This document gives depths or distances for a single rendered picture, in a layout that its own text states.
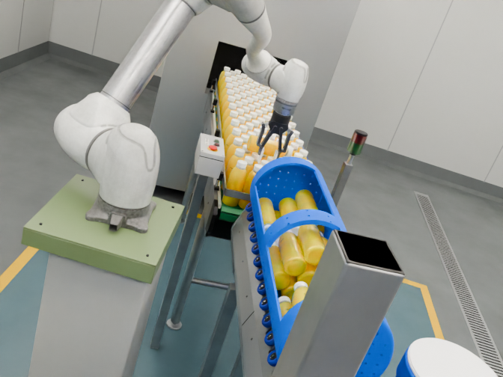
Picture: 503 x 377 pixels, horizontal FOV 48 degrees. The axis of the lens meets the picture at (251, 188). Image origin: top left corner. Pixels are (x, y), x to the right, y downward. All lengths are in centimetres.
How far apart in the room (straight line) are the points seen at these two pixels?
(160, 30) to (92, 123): 35
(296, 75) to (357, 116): 419
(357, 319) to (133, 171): 113
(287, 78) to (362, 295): 169
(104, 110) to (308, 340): 128
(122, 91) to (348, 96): 468
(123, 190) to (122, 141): 14
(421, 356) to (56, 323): 107
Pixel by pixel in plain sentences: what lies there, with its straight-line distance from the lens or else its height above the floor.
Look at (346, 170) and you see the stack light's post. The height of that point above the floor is 107.
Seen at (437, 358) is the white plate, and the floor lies 104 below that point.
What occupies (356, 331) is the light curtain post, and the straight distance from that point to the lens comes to 56.
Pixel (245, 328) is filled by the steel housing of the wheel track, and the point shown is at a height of 86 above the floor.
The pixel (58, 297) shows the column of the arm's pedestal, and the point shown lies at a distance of 179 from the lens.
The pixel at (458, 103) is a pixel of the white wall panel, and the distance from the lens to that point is 646.
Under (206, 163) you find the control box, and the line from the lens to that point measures 223.
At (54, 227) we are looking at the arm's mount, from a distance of 162.
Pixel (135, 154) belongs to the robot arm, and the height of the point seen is 129.
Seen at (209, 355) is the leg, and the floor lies 27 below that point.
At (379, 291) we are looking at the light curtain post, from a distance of 53.
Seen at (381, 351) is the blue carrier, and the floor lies 113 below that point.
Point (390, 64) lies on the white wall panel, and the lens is 622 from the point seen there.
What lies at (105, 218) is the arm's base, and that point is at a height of 108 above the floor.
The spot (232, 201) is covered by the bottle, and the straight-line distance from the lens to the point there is 228.
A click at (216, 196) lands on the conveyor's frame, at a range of 235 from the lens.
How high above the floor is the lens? 194
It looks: 24 degrees down
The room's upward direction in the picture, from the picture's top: 18 degrees clockwise
